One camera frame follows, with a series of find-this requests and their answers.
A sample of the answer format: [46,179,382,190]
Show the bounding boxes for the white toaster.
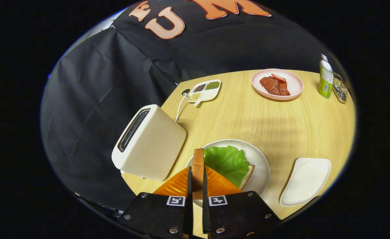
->
[111,104,187,182]

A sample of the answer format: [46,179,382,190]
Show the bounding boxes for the round white plate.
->
[186,139,271,209]

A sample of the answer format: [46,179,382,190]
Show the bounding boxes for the toasted bread slice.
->
[192,148,204,200]

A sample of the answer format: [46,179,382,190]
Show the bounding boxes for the pink plate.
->
[251,68,304,101]

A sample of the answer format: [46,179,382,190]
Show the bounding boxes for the white divided seasoning dish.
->
[187,79,221,107]

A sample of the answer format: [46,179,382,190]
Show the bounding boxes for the metal wire cutlery basket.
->
[333,73,349,104]

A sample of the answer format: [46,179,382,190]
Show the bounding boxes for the white toaster cable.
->
[175,89,191,122]

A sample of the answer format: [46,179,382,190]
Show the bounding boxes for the brown meat pieces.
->
[260,76,291,96]

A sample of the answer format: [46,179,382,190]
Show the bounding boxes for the white rounded square plate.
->
[280,157,332,207]

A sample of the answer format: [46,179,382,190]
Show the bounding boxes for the green drink bottle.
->
[318,54,334,99]

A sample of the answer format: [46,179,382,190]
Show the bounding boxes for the black backdrop cloth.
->
[40,0,351,213]

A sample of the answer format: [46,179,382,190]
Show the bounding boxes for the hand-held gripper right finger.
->
[202,165,281,239]

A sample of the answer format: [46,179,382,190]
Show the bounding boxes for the green lettuce leaf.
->
[204,145,250,188]

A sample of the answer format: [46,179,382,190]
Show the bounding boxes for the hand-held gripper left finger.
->
[117,166,194,239]

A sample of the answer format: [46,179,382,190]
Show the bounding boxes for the square sandwich bread slice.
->
[240,164,255,190]

